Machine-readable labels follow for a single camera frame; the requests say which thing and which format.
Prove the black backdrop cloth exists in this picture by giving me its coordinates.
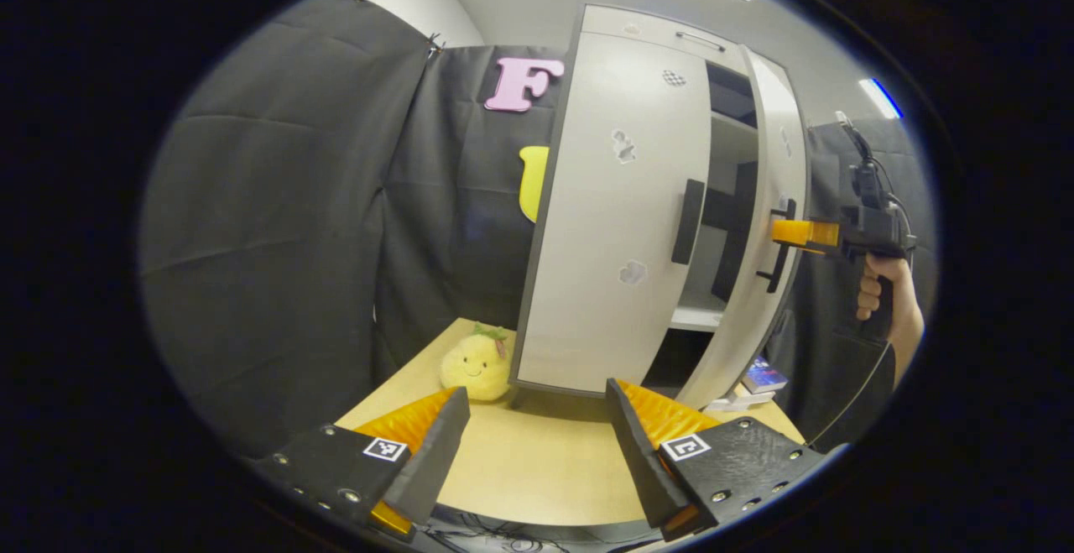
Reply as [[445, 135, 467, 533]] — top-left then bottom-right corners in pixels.
[[138, 0, 936, 462]]

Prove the yellow plush toy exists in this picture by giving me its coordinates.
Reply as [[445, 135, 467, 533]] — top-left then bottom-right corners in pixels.
[[439, 322, 513, 403]]

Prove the white double-door shoe cabinet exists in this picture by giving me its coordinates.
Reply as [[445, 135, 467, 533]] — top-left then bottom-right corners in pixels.
[[510, 3, 760, 399]]

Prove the white cabinet drawer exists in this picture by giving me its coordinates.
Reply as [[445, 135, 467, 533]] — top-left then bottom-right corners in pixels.
[[579, 4, 752, 76]]

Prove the checkered sticker white cabinet door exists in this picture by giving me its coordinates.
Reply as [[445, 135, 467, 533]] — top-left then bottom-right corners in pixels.
[[516, 31, 714, 394]]

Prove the blue box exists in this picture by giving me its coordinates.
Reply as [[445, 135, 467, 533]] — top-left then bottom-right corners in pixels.
[[741, 356, 790, 394]]

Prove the white shoe cabinet door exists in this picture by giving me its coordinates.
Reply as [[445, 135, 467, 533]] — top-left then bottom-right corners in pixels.
[[675, 45, 811, 411]]

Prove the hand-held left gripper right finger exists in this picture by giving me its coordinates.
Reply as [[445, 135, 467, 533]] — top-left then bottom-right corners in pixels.
[[604, 378, 844, 543]]

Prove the small ceiling light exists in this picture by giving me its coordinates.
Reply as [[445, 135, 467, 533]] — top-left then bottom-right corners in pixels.
[[858, 77, 905, 120]]

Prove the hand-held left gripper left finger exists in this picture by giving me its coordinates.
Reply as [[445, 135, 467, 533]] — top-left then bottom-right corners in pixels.
[[252, 385, 472, 544]]

